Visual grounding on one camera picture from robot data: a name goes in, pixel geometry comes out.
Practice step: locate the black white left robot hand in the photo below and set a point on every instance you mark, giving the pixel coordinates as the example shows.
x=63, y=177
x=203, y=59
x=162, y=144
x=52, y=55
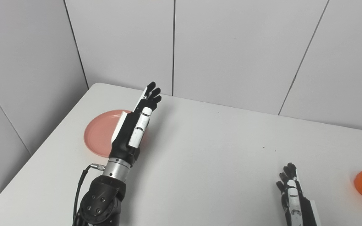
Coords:
x=125, y=138

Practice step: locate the pink round plate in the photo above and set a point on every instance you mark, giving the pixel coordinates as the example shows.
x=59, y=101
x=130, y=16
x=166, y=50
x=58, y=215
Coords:
x=101, y=135

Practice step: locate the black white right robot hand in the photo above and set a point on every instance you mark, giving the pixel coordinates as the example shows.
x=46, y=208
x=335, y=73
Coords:
x=303, y=207

